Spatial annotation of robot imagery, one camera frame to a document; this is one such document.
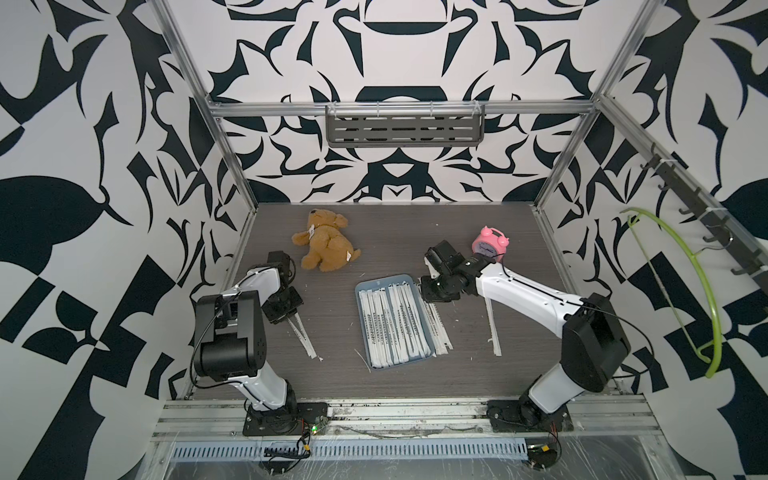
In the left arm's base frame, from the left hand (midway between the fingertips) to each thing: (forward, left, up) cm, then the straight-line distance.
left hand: (287, 309), depth 92 cm
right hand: (0, -40, +9) cm, 41 cm away
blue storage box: (-6, -32, 0) cm, 32 cm away
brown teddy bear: (+15, -13, +10) cm, 22 cm away
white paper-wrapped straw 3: (-8, -24, 0) cm, 26 cm away
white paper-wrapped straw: (-8, -61, 0) cm, 62 cm away
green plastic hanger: (-24, -92, +24) cm, 98 cm away
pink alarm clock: (+16, -64, +9) cm, 67 cm away
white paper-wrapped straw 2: (-9, -6, 0) cm, 11 cm away
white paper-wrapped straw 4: (-1, -26, +1) cm, 26 cm away
